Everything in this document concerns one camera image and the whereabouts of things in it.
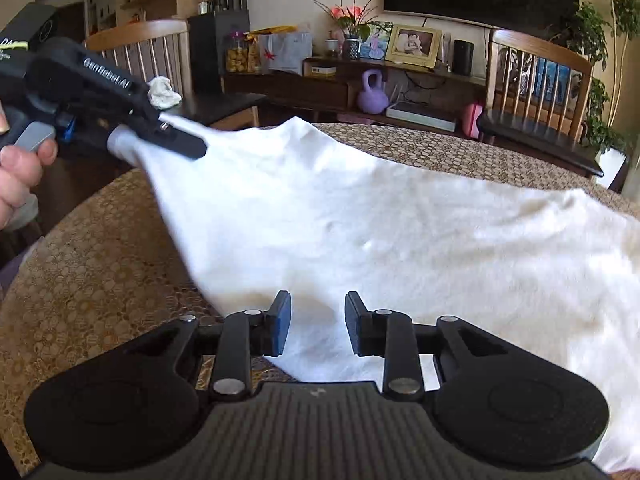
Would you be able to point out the potted green tree white planter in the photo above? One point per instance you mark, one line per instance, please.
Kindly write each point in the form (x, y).
(595, 35)

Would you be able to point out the pink flowers in patterned vase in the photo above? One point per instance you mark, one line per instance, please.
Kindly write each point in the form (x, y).
(352, 47)

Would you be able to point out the jar of gold chocolates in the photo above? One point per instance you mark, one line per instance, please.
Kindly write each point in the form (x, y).
(236, 57)

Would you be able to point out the wooden television cabinet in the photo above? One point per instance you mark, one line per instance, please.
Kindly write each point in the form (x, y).
(300, 92)

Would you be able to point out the grey shopping bag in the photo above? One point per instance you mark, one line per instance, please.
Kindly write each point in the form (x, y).
(285, 52)

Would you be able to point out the flat white box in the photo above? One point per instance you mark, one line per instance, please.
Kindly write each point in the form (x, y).
(420, 116)

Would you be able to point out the cream box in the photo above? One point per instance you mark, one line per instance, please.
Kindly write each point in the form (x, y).
(319, 68)

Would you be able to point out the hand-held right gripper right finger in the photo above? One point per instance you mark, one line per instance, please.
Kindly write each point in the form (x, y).
(352, 322)

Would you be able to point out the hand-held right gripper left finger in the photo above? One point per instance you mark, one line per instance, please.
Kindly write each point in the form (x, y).
(280, 322)

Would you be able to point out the small plant pot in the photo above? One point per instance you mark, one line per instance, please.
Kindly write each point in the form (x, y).
(332, 49)

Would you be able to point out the princess picture card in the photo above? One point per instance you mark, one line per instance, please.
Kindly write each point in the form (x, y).
(376, 42)

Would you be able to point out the white cartoon print T-shirt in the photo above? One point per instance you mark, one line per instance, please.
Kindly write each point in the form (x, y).
(375, 220)

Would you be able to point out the person's left hand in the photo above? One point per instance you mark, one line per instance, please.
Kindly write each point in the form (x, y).
(17, 180)

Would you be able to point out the black cabinet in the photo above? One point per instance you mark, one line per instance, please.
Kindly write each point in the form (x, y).
(210, 50)

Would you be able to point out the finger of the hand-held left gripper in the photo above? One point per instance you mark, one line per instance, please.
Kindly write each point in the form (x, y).
(185, 142)

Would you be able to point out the black speaker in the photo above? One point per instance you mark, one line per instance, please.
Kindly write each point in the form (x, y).
(463, 57)

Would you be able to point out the wooden chair black seat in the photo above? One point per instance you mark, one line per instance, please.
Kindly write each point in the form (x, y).
(220, 105)
(530, 132)

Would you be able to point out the small white cup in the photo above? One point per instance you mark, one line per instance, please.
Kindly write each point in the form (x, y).
(203, 7)

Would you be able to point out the crumpled white cloth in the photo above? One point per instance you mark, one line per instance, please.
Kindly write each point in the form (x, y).
(164, 92)

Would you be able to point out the person's left forearm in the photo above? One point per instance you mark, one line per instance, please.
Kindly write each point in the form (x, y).
(25, 217)

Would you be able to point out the purple kettlebell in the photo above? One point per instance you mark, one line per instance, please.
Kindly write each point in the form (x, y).
(372, 97)

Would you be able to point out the yellow paper bag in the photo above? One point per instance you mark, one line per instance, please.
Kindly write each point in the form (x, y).
(272, 30)

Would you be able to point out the purple and white cloth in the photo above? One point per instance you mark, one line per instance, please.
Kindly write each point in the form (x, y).
(7, 275)

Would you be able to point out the blue printed box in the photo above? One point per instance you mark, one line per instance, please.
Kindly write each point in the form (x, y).
(547, 80)

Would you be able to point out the pink case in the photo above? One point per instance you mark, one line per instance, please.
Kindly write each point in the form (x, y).
(472, 120)

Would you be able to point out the yellow photo frame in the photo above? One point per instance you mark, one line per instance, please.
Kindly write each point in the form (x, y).
(414, 45)

